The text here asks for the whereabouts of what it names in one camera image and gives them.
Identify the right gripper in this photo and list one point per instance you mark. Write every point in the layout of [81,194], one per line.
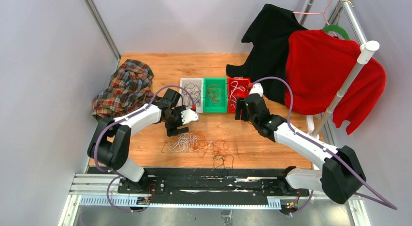
[241,106]

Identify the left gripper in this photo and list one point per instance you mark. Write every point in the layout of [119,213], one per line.
[173,130]

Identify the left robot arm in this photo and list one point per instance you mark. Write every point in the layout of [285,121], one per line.
[110,143]

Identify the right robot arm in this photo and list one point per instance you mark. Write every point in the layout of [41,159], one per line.
[339,174]

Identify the red plastic bin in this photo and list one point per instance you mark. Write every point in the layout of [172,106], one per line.
[236,88]

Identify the white plastic bin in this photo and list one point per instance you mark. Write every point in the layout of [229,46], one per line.
[194,91]

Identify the green plastic bin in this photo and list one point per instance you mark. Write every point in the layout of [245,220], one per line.
[215,95]

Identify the plaid flannel shirt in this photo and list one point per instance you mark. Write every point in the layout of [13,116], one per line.
[129,88]

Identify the red sweater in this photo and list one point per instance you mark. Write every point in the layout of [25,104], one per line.
[316,68]

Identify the black t-shirt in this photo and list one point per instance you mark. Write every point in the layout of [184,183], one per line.
[269,33]

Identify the green hanger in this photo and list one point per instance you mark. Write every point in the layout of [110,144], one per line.
[337,29]

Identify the white clothes rack pole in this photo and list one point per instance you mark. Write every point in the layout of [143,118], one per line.
[367,50]

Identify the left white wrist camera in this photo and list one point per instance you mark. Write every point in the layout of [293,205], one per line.
[188,116]

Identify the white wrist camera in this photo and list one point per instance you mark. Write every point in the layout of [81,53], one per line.
[256,89]
[188,116]

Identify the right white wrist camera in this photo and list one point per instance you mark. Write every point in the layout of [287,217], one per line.
[256,89]

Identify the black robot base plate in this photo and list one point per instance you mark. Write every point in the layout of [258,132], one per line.
[208,186]

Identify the pink wire hanger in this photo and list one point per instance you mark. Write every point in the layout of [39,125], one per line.
[307,12]

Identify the aluminium frame rail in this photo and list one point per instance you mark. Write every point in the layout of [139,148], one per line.
[90,4]

